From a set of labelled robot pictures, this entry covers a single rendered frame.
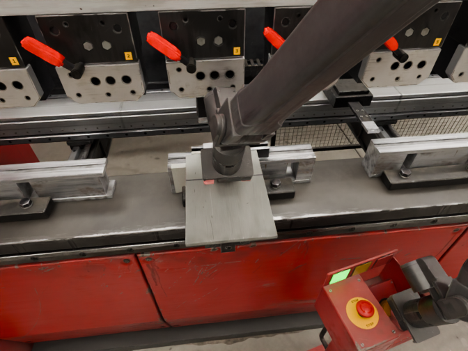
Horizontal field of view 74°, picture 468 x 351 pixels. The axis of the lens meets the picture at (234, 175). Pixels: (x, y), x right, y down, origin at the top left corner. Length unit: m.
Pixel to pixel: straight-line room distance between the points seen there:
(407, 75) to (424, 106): 0.49
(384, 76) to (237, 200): 0.41
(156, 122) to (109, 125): 0.14
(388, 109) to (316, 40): 0.92
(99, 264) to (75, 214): 0.15
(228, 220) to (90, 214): 0.40
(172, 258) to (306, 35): 0.73
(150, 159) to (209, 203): 1.71
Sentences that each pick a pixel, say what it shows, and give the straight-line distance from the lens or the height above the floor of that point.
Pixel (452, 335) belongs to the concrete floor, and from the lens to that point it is 1.87.
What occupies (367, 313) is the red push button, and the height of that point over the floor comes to 0.81.
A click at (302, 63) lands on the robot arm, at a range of 0.31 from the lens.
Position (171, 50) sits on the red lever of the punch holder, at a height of 1.29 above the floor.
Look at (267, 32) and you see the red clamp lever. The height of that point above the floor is 1.31.
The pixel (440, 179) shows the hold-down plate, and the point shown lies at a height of 0.90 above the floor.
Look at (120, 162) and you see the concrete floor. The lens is 2.39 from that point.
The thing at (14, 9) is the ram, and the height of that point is 1.35.
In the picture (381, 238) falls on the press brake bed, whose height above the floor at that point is 0.74.
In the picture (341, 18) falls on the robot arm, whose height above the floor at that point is 1.43.
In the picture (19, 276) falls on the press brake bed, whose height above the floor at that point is 0.72.
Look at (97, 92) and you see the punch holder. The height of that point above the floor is 1.20.
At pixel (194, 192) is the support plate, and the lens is 0.69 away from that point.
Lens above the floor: 1.51
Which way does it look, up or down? 45 degrees down
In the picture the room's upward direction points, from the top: straight up
